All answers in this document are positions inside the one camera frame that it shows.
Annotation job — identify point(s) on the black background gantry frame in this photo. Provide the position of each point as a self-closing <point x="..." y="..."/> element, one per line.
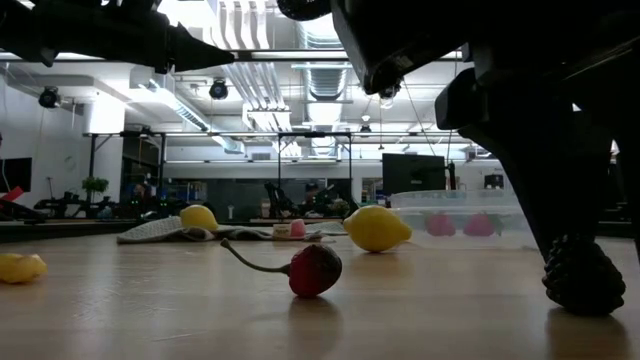
<point x="314" y="134"/>

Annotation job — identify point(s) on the green potted plant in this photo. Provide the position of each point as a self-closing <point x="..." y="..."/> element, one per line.
<point x="95" y="185"/>

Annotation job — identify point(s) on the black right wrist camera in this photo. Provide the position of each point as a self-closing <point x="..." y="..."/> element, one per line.
<point x="380" y="40"/>

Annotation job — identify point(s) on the small pink fruit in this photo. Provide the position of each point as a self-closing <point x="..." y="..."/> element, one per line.
<point x="298" y="228"/>

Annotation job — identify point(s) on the small dark red fruit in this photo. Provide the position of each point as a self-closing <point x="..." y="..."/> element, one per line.
<point x="440" y="225"/>

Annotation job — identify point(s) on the yellow lemon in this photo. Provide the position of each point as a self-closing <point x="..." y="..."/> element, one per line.
<point x="199" y="217"/>
<point x="375" y="229"/>

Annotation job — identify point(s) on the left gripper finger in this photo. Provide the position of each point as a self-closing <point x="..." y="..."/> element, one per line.
<point x="195" y="50"/>

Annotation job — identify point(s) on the small yellow banana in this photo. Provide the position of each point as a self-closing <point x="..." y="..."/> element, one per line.
<point x="20" y="267"/>

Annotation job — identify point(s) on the black ceiling-hung camera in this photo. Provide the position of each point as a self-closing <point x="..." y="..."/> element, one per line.
<point x="390" y="92"/>
<point x="49" y="97"/>
<point x="218" y="89"/>

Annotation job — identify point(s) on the grey knitted cloth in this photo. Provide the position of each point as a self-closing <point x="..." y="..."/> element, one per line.
<point x="150" y="230"/>

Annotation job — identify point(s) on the small black box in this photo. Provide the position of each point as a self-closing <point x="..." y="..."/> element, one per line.
<point x="494" y="181"/>

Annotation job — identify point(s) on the black background robot arm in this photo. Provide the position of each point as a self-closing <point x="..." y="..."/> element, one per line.
<point x="275" y="197"/>

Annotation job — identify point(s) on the dark blackberry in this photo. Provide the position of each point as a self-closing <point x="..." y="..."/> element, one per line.
<point x="585" y="280"/>

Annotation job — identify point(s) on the red object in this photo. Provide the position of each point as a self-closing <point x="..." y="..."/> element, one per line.
<point x="10" y="195"/>

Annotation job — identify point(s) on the dark wall screen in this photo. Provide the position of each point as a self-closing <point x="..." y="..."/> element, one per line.
<point x="15" y="174"/>

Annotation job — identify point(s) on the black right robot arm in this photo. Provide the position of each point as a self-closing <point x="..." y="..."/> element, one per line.
<point x="302" y="7"/>

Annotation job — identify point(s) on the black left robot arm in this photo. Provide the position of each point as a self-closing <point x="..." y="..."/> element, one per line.
<point x="60" y="30"/>

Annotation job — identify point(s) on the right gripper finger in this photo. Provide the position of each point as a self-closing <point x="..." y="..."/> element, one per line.
<point x="632" y="190"/>
<point x="560" y="190"/>

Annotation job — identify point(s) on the black monitor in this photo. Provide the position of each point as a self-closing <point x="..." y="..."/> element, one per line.
<point x="412" y="172"/>

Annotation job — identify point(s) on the person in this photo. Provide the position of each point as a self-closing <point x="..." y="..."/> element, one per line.
<point x="311" y="192"/>
<point x="140" y="192"/>

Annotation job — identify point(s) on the silver air duct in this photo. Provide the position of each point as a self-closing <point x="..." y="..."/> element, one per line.
<point x="325" y="80"/>

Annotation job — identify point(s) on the clear plastic tupperware container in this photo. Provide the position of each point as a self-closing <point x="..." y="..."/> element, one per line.
<point x="440" y="210"/>

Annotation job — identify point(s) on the small pale cup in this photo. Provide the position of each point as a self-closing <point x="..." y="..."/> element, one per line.
<point x="281" y="231"/>

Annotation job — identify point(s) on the red strawberry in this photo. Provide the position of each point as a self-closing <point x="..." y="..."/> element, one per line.
<point x="479" y="225"/>

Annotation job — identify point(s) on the red cherry with stem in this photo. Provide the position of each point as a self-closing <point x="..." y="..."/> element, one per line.
<point x="312" y="270"/>

